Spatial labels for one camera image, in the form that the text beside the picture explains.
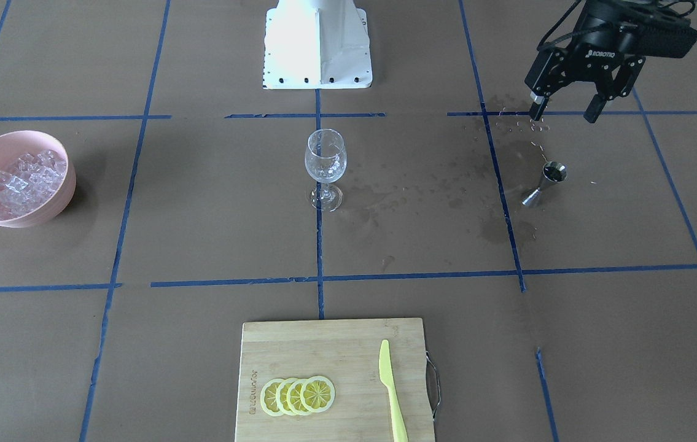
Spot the bamboo cutting board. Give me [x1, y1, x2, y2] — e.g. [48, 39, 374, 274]
[234, 318, 436, 441]

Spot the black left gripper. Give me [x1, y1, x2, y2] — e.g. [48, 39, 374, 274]
[524, 25, 646, 124]

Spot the clear ice cubes pile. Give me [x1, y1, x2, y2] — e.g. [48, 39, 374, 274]
[0, 149, 68, 220]

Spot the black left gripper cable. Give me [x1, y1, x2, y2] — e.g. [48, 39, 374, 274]
[536, 0, 585, 53]

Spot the yellow plastic knife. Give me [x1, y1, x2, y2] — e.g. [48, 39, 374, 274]
[377, 339, 409, 441]

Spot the pink bowl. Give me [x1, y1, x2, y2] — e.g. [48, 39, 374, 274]
[0, 130, 76, 228]

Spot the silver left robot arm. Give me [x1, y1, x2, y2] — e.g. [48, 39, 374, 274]
[525, 1, 697, 123]

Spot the steel cocktail jigger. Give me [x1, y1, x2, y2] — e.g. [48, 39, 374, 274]
[521, 161, 568, 207]

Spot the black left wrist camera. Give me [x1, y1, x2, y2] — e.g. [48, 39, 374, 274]
[618, 15, 697, 59]

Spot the clear wine glass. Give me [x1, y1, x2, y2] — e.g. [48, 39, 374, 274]
[304, 128, 346, 212]

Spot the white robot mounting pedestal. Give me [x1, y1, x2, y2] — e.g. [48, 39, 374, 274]
[262, 1, 373, 90]

